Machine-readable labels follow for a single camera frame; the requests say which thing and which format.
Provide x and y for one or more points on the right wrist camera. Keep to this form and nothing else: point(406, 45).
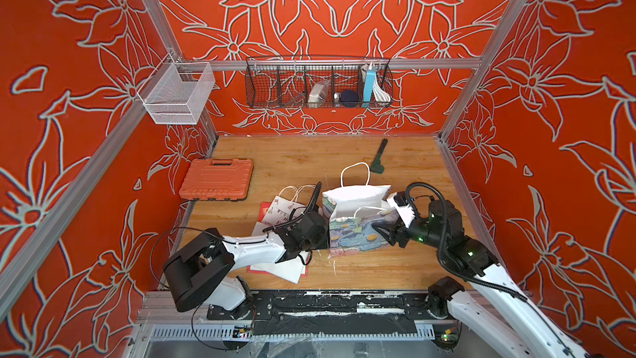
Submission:
point(400, 203)

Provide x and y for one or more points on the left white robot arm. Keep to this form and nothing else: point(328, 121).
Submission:
point(197, 274)

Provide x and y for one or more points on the red RICH paper bag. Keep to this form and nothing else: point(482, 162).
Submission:
point(273, 214)

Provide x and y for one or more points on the white slotted cable duct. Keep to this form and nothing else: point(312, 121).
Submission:
point(242, 333)

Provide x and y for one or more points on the white happy day paper bag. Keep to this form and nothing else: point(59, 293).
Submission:
point(290, 193)

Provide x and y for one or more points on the black wire wall basket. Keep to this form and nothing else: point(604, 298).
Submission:
point(284, 82)

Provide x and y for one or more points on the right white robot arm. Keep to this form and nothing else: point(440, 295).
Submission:
point(478, 292)

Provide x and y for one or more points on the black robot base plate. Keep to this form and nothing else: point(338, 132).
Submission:
point(333, 311)

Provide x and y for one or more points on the dark green wrench tool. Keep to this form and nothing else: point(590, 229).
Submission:
point(376, 165)

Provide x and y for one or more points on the silver packet in basket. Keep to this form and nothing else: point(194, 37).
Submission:
point(319, 94)

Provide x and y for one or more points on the orange plastic tool case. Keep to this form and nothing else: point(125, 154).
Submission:
point(217, 180)

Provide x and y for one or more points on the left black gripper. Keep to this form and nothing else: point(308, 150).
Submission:
point(325, 239)

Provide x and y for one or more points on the white wire mesh basket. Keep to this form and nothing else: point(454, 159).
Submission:
point(177, 93)

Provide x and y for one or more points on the light blue box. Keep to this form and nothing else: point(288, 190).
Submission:
point(369, 74)

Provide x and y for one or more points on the dark blue round object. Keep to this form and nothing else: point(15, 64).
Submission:
point(349, 98)

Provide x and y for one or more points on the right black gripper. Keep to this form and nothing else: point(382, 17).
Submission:
point(392, 238)

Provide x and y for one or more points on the colourful patterned paper bag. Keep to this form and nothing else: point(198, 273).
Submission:
point(352, 212)

